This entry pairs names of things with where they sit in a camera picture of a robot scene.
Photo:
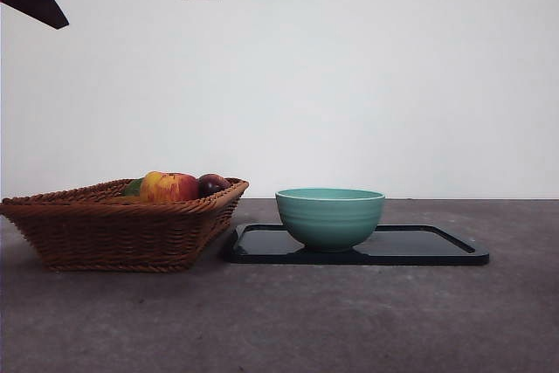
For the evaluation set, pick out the brown kiwi fruit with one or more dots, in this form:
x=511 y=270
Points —
x=129 y=199

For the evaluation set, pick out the teal ribbed bowl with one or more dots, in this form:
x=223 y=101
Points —
x=329 y=220

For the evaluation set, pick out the green fruit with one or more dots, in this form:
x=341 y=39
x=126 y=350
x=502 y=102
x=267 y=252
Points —
x=132 y=187

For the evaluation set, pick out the red yellow apple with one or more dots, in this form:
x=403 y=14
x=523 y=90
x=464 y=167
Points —
x=170 y=187

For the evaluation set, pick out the dark red plum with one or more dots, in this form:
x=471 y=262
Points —
x=211 y=185

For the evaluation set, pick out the brown wicker basket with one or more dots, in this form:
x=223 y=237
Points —
x=122 y=237

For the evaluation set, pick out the black rectangular tray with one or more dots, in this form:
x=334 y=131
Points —
x=415 y=250

